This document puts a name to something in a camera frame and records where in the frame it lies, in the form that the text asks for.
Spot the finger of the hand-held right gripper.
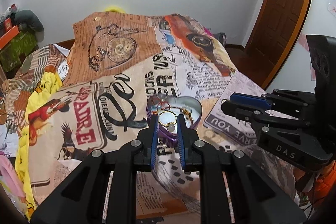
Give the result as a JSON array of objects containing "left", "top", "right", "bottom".
[
  {"left": 221, "top": 101, "right": 313, "bottom": 133},
  {"left": 230, "top": 89, "right": 316, "bottom": 116}
]

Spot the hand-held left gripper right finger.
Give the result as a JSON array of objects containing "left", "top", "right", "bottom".
[{"left": 176, "top": 114, "right": 308, "bottom": 224}]

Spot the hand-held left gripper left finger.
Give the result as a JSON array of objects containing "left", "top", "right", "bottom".
[{"left": 30, "top": 114, "right": 159, "bottom": 224}]

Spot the gold ring with white stone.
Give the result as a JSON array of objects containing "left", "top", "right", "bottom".
[{"left": 158, "top": 110, "right": 178, "bottom": 133}]

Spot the amber beaded bracelet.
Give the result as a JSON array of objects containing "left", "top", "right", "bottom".
[{"left": 180, "top": 107, "right": 194, "bottom": 120}]

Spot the red string bracelet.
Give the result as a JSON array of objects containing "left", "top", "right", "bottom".
[{"left": 157, "top": 94, "right": 170, "bottom": 109}]

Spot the purple heart-shaped tin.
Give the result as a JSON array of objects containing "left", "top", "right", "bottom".
[{"left": 146, "top": 96, "right": 203, "bottom": 147}]

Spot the dark grey bag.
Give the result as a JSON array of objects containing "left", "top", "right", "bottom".
[{"left": 210, "top": 31, "right": 228, "bottom": 46}]

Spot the newspaper print blanket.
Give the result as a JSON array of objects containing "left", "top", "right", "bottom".
[{"left": 28, "top": 13, "right": 298, "bottom": 217}]

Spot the brown wooden door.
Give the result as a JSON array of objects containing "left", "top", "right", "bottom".
[{"left": 244, "top": 0, "right": 316, "bottom": 89}]

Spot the yellow cartoon blanket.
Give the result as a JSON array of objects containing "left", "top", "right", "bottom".
[{"left": 14, "top": 71, "right": 64, "bottom": 222}]

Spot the striped patchwork bedsheet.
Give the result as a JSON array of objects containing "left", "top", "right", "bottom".
[{"left": 0, "top": 44, "right": 72, "bottom": 133}]

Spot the pink plastic item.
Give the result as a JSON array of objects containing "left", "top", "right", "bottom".
[{"left": 0, "top": 151, "right": 27, "bottom": 204}]

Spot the long orange box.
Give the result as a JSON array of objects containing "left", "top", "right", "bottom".
[{"left": 0, "top": 25, "right": 21, "bottom": 49}]

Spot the small orange box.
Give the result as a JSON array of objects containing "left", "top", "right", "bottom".
[{"left": 0, "top": 18, "right": 12, "bottom": 33}]

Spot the wooden bed frame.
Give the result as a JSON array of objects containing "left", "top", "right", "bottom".
[{"left": 53, "top": 39, "right": 77, "bottom": 50}]

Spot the yellow plastic ring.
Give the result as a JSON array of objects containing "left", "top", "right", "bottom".
[{"left": 102, "top": 5, "right": 127, "bottom": 14}]

